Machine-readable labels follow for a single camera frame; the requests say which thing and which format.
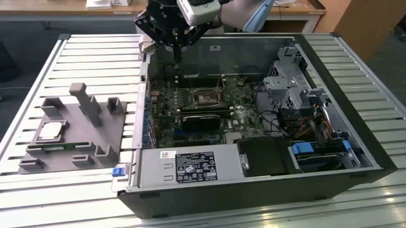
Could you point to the wooden cabinet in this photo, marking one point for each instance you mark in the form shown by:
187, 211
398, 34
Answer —
365, 23

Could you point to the blue plastic clip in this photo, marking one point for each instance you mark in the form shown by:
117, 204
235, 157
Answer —
346, 145

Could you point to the silver power supply unit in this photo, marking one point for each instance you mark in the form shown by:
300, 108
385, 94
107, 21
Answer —
153, 166

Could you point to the white printed box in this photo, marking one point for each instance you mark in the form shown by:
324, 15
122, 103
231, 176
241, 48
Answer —
122, 2

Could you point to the CPU socket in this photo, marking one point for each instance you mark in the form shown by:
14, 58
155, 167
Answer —
207, 97

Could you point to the white papers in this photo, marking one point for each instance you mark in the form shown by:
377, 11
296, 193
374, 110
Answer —
296, 3

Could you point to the green motherboard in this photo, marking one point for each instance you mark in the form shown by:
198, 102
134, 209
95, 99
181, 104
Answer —
245, 111

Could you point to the silver drive cage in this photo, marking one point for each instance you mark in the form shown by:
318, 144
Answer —
282, 83

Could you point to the white barcode sticker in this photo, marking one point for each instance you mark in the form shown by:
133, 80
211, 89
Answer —
214, 48

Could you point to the wooden desk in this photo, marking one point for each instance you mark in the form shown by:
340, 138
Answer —
105, 12

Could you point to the grey parts rack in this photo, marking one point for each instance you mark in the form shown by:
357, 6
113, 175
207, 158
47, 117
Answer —
73, 147

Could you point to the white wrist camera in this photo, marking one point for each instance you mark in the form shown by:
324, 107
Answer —
199, 14

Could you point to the silver case corner bracket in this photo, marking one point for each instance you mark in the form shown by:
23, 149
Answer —
145, 47

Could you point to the plain white box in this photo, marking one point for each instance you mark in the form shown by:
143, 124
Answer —
98, 4

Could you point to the silver disk bay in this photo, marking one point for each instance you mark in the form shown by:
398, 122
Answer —
353, 159

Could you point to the round coin battery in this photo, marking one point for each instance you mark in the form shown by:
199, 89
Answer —
239, 82

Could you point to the silver CPU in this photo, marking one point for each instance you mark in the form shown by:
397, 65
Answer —
51, 130

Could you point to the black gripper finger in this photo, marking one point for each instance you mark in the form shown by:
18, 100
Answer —
197, 33
153, 31

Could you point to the black plastic shroud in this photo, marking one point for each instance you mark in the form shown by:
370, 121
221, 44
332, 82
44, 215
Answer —
266, 156

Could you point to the blue disk carrier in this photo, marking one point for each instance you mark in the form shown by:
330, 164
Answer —
301, 148

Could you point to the black PC case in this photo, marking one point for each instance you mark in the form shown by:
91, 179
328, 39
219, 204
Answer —
222, 202

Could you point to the blue case latch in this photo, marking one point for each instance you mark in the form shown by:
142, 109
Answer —
118, 172

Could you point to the silver heat sink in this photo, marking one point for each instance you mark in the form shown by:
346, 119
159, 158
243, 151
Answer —
234, 137

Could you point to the green RAM stick white label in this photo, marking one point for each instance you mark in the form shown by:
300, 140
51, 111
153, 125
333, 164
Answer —
74, 144

